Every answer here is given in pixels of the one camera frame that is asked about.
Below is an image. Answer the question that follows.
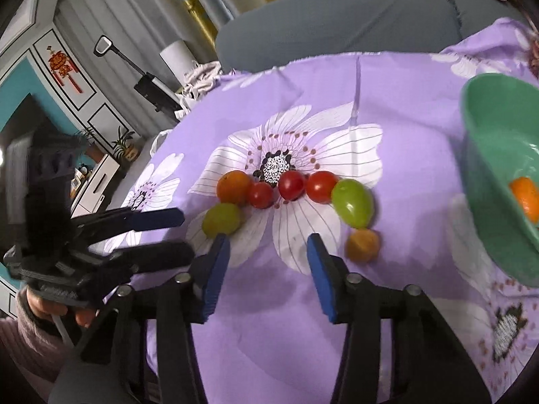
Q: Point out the small yellow-orange tomato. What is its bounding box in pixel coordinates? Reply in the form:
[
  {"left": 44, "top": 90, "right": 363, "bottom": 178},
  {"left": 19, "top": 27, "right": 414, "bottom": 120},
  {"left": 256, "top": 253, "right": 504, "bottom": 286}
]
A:
[{"left": 344, "top": 229, "right": 381, "bottom": 263}]

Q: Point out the round green tomato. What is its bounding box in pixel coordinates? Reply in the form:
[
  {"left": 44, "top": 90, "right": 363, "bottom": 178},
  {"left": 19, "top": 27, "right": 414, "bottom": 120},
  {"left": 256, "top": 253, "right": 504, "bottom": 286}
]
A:
[{"left": 202, "top": 203, "right": 243, "bottom": 238}]

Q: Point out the large green oval tomato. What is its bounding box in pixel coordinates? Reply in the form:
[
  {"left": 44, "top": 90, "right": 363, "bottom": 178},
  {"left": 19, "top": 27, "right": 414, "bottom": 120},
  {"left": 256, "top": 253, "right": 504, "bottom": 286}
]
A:
[{"left": 331, "top": 179, "right": 375, "bottom": 229}]

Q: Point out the large orange tomato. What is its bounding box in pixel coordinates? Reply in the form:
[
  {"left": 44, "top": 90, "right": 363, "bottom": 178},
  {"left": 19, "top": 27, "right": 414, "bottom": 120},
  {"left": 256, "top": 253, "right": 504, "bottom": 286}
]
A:
[{"left": 216, "top": 170, "right": 253, "bottom": 206}]

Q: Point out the small red tomato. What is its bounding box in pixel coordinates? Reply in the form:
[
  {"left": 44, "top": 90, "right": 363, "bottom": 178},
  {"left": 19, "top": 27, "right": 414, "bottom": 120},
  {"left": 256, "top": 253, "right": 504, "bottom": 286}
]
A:
[{"left": 248, "top": 181, "right": 274, "bottom": 210}]

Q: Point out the orange fruit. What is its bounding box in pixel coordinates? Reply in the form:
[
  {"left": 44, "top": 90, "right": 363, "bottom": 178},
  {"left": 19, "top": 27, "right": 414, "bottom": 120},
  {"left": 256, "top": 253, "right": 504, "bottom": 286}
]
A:
[{"left": 510, "top": 177, "right": 539, "bottom": 224}]

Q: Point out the person's left forearm sleeve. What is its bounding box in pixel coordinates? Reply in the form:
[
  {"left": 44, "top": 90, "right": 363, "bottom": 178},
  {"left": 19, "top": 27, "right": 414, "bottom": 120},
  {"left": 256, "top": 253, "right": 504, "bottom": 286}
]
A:
[{"left": 1, "top": 287, "right": 70, "bottom": 403}]

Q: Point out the person's left hand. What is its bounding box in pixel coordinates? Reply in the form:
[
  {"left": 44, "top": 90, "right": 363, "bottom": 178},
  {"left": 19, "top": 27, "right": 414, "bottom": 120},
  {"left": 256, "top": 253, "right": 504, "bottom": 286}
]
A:
[{"left": 27, "top": 288, "right": 96, "bottom": 327}]

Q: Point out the white TV cabinet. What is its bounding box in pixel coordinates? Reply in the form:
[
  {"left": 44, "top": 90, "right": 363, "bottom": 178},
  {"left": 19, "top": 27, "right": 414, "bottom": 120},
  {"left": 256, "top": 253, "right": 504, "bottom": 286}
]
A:
[{"left": 70, "top": 155, "right": 120, "bottom": 218}]

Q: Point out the potted green plant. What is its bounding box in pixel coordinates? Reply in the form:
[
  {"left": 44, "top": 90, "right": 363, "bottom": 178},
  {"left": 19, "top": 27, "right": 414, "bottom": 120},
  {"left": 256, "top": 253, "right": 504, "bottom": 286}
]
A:
[{"left": 113, "top": 126, "right": 140, "bottom": 162}]

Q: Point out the black phone stand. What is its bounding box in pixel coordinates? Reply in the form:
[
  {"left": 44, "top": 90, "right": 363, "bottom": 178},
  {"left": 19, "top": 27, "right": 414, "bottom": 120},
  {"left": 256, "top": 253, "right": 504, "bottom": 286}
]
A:
[{"left": 93, "top": 35, "right": 181, "bottom": 122}]

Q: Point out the purple floral tablecloth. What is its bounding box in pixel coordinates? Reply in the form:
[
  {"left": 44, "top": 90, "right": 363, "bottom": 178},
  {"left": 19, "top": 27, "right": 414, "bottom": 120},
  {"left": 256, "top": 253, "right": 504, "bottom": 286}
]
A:
[{"left": 104, "top": 18, "right": 538, "bottom": 403}]

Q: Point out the red Chinese knot decoration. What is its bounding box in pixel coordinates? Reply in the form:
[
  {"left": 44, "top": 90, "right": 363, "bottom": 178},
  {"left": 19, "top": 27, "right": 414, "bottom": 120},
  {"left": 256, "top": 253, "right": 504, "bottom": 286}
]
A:
[{"left": 46, "top": 46, "right": 83, "bottom": 94}]

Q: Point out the white crumpled cloth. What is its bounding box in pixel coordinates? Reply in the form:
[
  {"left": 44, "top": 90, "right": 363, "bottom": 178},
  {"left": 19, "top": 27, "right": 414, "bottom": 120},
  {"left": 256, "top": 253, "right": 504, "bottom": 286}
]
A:
[{"left": 175, "top": 61, "right": 223, "bottom": 121}]

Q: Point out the white cylindrical lamp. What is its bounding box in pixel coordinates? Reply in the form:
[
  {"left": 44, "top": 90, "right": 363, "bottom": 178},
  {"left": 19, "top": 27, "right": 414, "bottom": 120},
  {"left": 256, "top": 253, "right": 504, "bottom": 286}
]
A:
[{"left": 160, "top": 39, "right": 197, "bottom": 86}]

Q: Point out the green plastic bowl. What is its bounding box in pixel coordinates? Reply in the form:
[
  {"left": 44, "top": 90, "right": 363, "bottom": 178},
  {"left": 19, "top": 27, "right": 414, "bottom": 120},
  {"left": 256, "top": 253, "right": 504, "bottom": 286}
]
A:
[{"left": 461, "top": 73, "right": 538, "bottom": 288}]

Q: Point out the grey sofa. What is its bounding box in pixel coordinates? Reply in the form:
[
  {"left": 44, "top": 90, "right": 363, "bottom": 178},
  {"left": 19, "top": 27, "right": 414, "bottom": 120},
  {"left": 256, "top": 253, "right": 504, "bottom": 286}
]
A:
[{"left": 216, "top": 0, "right": 525, "bottom": 72}]

